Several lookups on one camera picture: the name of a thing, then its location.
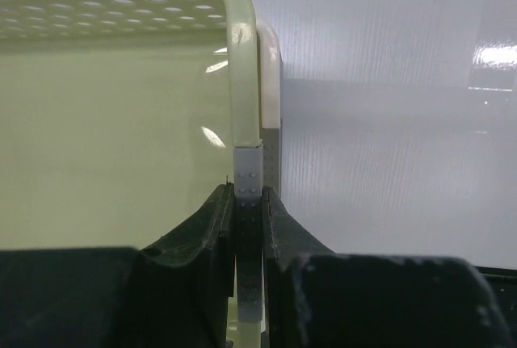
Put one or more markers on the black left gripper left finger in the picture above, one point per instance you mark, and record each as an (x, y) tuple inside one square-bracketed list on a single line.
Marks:
[(172, 293)]

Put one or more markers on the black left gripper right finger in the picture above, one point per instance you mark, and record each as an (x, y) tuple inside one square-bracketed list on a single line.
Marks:
[(318, 298)]

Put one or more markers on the green perforated plastic basket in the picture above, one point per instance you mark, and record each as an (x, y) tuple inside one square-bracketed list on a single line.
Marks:
[(119, 118)]

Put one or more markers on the white perforated plastic basket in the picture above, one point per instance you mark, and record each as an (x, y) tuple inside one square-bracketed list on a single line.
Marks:
[(270, 86)]

